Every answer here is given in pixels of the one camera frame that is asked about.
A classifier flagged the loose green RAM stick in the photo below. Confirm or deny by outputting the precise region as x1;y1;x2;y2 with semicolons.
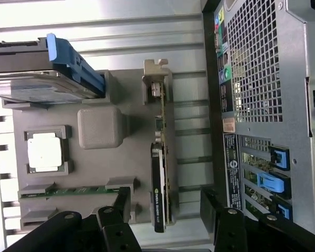
19;185;121;200

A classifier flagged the grey parts rack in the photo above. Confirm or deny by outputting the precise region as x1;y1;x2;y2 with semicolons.
1;69;180;229

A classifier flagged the blue card latch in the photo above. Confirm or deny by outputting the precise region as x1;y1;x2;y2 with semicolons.
256;172;291;200
268;145;290;172
276;203;294;222

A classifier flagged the hard disk in blue caddy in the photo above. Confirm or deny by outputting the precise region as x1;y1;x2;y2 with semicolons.
0;33;106;105

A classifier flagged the loose silver CPU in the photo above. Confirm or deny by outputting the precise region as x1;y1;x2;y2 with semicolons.
27;132;63;173

